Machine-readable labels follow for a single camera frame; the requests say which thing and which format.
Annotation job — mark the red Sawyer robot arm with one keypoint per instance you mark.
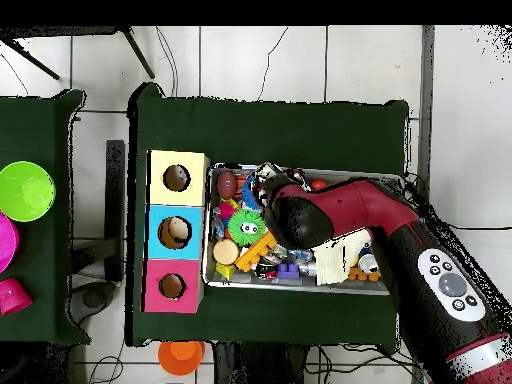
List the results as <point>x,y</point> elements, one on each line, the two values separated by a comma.
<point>360,204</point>

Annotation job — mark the wooden box with three holes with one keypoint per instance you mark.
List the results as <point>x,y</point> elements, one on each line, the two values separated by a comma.
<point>198,196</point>

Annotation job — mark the clear mesh bin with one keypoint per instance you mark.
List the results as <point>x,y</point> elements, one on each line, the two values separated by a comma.
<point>296,283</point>

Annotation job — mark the small red-orange ball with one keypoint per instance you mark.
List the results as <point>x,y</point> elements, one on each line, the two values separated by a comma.
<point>318,184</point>

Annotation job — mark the crushed silver drink can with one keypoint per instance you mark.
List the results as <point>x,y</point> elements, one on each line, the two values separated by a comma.
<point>266,170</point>

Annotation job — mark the dark green table cloth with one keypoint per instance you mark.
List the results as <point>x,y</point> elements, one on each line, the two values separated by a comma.
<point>40,120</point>
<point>280,136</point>

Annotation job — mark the blue spiky toy with eyes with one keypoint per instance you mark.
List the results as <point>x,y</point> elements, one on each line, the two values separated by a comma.
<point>248,192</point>

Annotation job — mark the green spiky toy with eyes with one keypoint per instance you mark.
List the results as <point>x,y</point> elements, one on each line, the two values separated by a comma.
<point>246,219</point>

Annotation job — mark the brown toy football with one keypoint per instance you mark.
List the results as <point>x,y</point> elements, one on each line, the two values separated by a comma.
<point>226,184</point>

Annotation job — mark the orange toothed toy block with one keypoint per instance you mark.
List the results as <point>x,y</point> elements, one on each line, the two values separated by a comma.
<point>256,251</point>

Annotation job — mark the cream cloth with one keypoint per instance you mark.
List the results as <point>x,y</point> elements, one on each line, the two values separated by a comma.
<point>330,260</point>

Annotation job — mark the black flat stand bar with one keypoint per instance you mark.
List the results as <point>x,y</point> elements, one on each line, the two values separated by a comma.
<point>115,200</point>

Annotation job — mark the black tripod stand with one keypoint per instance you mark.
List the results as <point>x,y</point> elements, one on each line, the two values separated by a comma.
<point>138,54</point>

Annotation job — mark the orange plastic cup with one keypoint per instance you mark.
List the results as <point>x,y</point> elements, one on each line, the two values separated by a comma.
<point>180,358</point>

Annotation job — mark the grey round stand base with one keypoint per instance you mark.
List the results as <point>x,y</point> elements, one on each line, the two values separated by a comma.
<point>94,298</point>

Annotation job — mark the lime green plastic bowl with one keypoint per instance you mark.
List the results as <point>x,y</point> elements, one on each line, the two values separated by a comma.
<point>24,192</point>

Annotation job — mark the magenta plastic bowl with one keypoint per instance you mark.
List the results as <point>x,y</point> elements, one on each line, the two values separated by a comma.
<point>8,244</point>

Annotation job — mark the pink-red plastic cup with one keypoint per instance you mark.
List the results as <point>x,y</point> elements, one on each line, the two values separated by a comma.
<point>14,296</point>

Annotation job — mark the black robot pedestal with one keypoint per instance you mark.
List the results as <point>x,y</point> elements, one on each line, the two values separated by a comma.
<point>256,368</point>

